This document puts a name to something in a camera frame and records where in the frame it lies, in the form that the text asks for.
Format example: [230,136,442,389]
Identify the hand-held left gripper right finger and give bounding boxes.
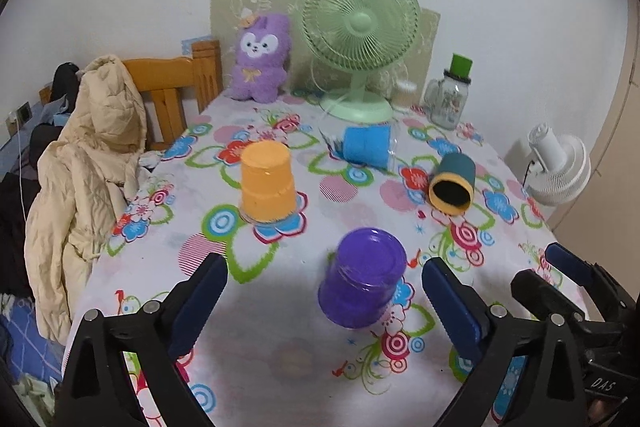
[421,257,588,427]

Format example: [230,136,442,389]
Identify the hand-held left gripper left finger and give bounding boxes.
[52,252,231,427]

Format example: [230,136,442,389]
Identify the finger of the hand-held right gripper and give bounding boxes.
[511,269,602,339]
[546,242,637,324]

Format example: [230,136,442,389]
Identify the purple plastic cup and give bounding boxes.
[318,228,407,328]

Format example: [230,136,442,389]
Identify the dark teal cup orange rim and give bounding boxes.
[428,152,477,215]

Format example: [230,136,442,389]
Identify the orange plastic cup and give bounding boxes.
[239,141,298,224]

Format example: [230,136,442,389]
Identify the blue plastic cup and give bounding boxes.
[342,124,392,170]

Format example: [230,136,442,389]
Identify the clear plastic cup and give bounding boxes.
[319,114,401,168]

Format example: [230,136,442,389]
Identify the small translucent white cup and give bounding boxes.
[392,79,419,112]

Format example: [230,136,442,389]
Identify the floral tablecloth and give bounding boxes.
[65,91,592,427]

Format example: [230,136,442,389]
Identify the white small fan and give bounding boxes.
[522,123,592,206]

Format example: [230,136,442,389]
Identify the blue checked cloth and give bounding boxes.
[0,294,67,408]

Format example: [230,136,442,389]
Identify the beige puffer jacket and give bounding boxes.
[24,54,162,345]

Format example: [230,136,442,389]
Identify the dark cloth pile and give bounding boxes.
[0,124,62,298]

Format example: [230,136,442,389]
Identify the glass jar mug green lid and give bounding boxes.
[424,53,473,130]

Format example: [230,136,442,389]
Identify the wooden chair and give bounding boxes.
[39,39,223,152]

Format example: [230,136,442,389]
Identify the purple plush toy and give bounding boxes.
[227,13,292,102]

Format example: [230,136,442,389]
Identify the black garment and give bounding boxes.
[50,63,82,108]

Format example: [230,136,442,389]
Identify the beige patterned board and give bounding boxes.
[209,0,441,100]

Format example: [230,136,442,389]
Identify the green desk fan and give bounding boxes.
[300,0,422,124]

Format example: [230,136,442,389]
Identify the white cable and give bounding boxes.
[15,122,30,220]

